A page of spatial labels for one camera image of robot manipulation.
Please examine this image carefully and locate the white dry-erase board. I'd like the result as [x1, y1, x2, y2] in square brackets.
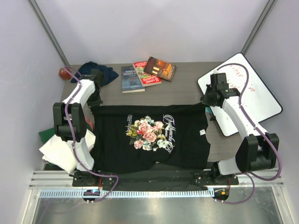
[197, 52, 284, 137]

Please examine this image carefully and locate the black t shirt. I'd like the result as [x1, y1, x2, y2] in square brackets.
[92, 103, 210, 174]

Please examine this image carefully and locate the red cover book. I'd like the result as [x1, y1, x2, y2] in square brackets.
[133, 61, 162, 87]

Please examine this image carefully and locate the dark cover paperback book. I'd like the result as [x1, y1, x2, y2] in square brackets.
[143, 56, 177, 82]

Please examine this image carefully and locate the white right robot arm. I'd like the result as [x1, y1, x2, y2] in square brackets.
[201, 73, 282, 184]

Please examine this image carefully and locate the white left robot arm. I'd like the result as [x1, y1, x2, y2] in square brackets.
[53, 70, 104, 186]

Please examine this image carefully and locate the pink t shirt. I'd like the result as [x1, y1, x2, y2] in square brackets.
[85, 109, 94, 131]

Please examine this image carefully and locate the teal cutting mat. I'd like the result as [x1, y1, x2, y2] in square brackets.
[205, 107, 213, 114]

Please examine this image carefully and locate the navy blue t shirt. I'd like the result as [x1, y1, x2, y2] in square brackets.
[75, 61, 119, 86]

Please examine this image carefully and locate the blue 1984 paperback book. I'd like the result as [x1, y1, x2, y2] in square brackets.
[121, 66, 145, 93]

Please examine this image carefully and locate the small red cube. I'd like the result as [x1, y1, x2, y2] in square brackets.
[58, 68, 71, 80]

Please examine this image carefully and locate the green t shirt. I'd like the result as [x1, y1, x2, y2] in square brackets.
[39, 127, 55, 144]

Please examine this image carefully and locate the white folded t shirt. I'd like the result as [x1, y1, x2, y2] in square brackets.
[38, 130, 97, 174]

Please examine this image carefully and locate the aluminium frame rail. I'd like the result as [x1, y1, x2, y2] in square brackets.
[251, 140, 264, 160]

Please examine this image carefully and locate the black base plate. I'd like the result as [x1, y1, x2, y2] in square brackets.
[44, 162, 240, 189]

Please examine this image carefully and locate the white perforated cable rail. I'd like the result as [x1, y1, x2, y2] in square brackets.
[39, 188, 214, 199]

